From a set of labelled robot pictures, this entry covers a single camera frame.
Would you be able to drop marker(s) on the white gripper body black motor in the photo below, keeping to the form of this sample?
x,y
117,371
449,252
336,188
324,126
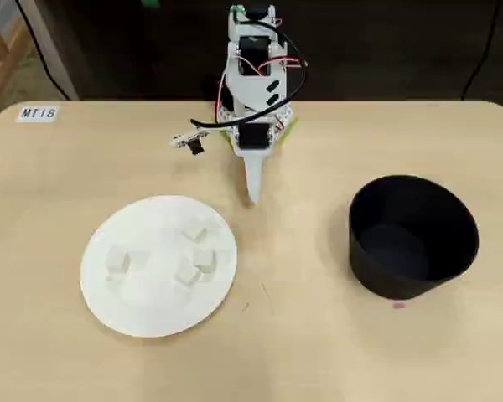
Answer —
x,y
251,136

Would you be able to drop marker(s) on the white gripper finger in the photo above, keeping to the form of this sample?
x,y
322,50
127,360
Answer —
x,y
254,176

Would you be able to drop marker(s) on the white cube block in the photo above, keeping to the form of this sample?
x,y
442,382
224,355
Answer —
x,y
117,264
204,261
188,277
195,234

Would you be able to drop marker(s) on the white round plate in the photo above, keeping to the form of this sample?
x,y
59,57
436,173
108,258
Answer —
x,y
151,301

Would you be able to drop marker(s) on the black round pot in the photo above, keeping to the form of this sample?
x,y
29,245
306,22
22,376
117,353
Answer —
x,y
411,251

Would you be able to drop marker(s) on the small green object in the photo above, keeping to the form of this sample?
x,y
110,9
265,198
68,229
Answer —
x,y
150,3

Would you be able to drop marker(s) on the small pink tape piece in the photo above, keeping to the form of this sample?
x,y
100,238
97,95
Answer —
x,y
399,305

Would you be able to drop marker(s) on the white MT18 label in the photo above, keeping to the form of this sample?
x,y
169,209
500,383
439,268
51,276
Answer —
x,y
37,113

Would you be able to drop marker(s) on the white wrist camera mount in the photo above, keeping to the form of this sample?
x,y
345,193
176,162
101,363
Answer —
x,y
188,140

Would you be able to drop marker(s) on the grey metal post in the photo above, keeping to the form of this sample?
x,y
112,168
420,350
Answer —
x,y
54,54

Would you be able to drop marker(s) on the light wooden furniture frame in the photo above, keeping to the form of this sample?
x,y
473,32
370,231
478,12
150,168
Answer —
x,y
0,63

